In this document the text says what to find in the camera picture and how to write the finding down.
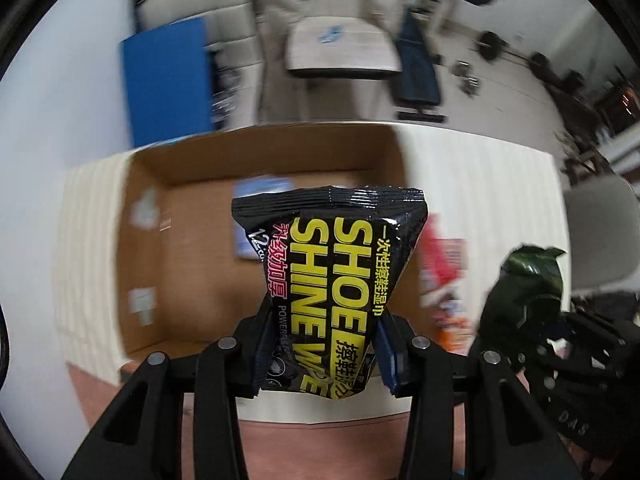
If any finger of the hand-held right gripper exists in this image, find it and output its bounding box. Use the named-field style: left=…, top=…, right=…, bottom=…
left=517, top=296, right=576, bottom=361

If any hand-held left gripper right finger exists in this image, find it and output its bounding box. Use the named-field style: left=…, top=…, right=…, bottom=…
left=375, top=310, right=586, bottom=480

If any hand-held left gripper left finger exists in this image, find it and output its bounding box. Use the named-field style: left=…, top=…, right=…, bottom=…
left=60, top=303, right=275, bottom=480

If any dark green packet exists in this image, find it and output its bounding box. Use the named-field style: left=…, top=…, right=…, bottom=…
left=479, top=245, right=569, bottom=346

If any black yellow wipes packet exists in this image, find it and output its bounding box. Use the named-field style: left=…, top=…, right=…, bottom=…
left=231, top=186, right=429, bottom=401

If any brown cardboard box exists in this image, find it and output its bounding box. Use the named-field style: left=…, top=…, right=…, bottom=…
left=117, top=122, right=435, bottom=367

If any red white packet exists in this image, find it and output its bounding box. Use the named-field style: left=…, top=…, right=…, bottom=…
left=419, top=214, right=474, bottom=352

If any grey chair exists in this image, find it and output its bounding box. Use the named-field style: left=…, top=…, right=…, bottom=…
left=564, top=172, right=640, bottom=297

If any blue white packet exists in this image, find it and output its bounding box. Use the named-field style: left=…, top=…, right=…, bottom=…
left=232, top=176, right=294, bottom=261

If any metal dumbbell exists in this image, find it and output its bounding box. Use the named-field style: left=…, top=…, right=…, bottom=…
left=451, top=60, right=482, bottom=97

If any blue weight bench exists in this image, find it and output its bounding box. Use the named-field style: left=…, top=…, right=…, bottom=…
left=391, top=9, right=447, bottom=123

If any blue mat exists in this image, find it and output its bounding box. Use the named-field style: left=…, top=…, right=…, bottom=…
left=119, top=18, right=217, bottom=150

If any small blue item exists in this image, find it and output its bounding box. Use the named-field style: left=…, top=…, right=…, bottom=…
left=314, top=26, right=347, bottom=45

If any beige armchair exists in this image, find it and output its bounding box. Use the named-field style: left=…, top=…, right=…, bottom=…
left=249, top=0, right=405, bottom=80

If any beige tufted sofa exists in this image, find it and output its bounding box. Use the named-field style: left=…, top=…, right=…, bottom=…
left=131, top=0, right=266, bottom=126

